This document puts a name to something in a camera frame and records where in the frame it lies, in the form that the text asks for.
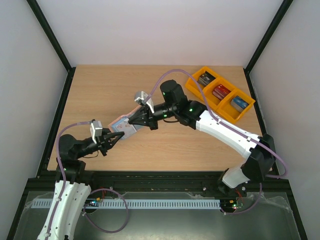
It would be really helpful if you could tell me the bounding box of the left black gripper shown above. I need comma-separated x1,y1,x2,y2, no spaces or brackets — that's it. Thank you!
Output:
76,128,125,159

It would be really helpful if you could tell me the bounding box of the pink leather card holder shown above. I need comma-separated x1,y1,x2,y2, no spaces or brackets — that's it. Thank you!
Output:
108,106,142,140

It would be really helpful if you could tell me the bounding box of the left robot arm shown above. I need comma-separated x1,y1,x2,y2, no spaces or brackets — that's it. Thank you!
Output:
37,128,124,240

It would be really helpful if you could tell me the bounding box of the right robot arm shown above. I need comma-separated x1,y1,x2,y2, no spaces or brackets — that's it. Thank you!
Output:
128,80,275,196

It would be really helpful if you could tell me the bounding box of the black card stack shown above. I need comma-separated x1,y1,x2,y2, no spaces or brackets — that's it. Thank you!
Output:
197,71,216,87

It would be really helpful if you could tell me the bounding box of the yellow bin with black cards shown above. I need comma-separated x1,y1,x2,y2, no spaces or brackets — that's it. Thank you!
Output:
185,66,220,100

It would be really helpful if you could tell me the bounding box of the yellow bin with red cards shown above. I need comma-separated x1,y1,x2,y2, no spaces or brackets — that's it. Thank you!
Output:
203,77,236,110

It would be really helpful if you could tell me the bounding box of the red card stack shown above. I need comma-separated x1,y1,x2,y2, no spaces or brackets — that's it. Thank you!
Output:
212,84,231,100

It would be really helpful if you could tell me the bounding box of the blue card stack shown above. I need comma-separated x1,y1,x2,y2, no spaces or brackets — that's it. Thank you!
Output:
230,95,249,112

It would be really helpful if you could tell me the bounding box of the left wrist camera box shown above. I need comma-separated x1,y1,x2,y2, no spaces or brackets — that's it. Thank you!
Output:
90,119,103,144

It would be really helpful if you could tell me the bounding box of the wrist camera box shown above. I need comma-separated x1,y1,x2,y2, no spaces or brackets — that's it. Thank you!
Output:
90,119,103,144
134,91,155,114

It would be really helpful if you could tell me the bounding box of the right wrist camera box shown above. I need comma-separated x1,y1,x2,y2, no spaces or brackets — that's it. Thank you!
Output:
134,91,155,114

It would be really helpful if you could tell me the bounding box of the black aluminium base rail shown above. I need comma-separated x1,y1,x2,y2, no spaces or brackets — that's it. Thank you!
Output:
24,170,293,198

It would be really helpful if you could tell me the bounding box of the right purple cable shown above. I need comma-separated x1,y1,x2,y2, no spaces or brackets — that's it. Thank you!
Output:
147,68,289,216

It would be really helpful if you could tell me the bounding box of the white slotted cable duct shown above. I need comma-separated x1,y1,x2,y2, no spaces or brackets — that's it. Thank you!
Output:
26,198,222,210

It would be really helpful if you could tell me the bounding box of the left black frame post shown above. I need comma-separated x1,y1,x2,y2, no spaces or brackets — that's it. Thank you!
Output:
26,0,76,73

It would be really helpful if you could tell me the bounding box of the black frame post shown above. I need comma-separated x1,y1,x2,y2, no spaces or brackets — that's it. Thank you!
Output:
26,0,76,73
244,0,295,73

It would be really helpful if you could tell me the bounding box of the right black frame post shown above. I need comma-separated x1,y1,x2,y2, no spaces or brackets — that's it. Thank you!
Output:
244,0,295,73

